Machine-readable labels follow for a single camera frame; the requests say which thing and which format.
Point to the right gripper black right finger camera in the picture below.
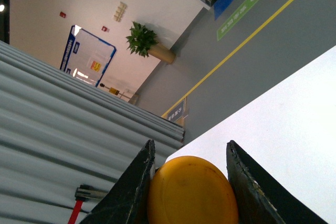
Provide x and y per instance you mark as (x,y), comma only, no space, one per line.
(260,198)

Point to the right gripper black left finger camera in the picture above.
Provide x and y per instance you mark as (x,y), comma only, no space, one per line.
(126,202)

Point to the yellow push button switch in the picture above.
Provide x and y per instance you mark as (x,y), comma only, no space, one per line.
(190,189)

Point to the yellow caution sign stand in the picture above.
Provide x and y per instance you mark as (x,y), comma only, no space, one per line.
(114,91)

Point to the left grey curtain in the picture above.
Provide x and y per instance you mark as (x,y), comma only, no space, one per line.
(58,133)

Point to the dark floor sign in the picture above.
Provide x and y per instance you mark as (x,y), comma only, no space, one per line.
(179,112)

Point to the blue framed notice board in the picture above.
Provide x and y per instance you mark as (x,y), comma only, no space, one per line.
(86,56)

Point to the left potted plant gold pot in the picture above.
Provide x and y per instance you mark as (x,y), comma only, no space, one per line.
(143,42)

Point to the green floor sign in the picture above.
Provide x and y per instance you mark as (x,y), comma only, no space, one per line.
(235,17)

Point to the red handled tool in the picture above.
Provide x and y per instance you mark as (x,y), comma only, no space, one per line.
(84,193)

